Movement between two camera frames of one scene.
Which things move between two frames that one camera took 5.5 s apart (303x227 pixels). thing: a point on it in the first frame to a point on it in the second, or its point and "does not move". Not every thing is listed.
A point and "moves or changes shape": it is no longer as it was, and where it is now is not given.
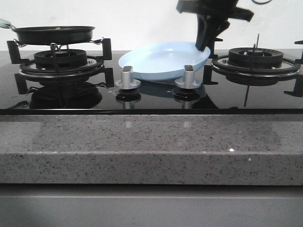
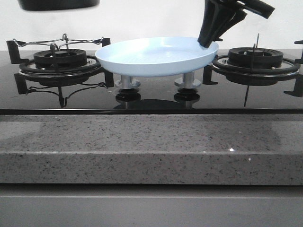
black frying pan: [51, 35] to [56, 5]
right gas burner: [254, 57] does not move
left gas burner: [66, 58] does not move
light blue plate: [163, 61] moves or changes shape
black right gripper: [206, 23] to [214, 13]
